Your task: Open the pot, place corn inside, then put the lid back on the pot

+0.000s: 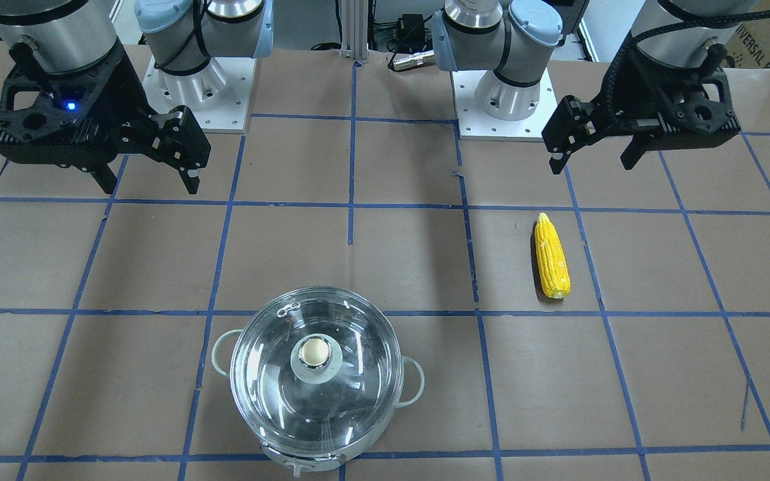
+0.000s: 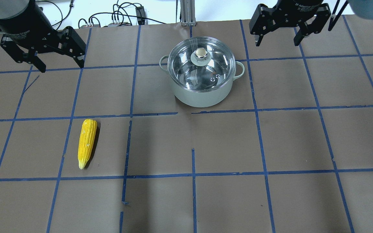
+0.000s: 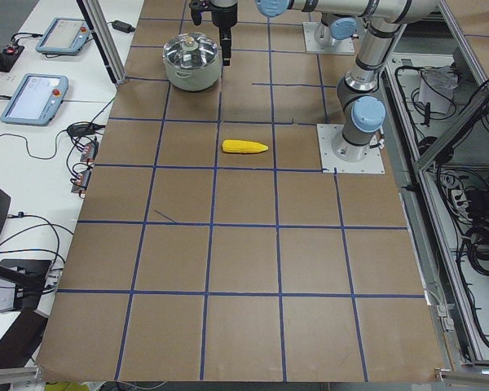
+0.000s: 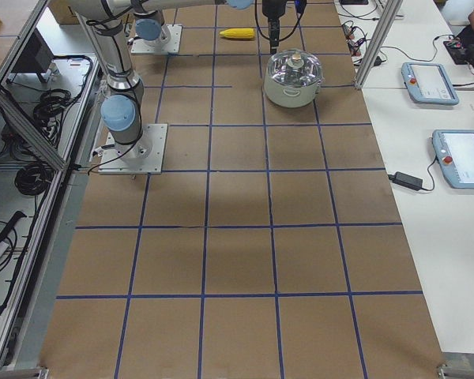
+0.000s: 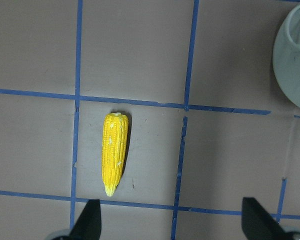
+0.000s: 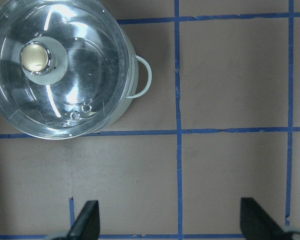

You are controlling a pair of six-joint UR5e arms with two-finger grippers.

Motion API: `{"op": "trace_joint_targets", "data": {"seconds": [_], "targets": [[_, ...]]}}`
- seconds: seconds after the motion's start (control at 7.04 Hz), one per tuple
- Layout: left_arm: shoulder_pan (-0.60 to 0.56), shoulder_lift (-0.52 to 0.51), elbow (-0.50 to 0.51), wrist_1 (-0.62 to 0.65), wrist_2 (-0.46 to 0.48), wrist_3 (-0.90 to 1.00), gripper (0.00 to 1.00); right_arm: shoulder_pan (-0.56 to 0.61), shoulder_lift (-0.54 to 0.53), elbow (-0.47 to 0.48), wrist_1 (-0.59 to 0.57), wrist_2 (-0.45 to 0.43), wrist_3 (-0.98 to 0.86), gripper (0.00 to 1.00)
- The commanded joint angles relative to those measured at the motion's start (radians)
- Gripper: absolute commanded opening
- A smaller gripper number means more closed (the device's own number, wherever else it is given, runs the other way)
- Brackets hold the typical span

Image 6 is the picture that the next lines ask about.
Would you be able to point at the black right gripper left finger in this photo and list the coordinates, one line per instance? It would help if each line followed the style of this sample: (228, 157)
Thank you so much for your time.
(87, 224)

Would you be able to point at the steel pot pale green handles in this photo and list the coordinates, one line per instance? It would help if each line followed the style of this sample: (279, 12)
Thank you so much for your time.
(132, 83)

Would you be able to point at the glass pot lid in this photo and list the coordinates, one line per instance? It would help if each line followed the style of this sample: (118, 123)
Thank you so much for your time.
(64, 67)

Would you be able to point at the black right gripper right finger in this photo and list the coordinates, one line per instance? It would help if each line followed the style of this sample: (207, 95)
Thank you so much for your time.
(256, 224)

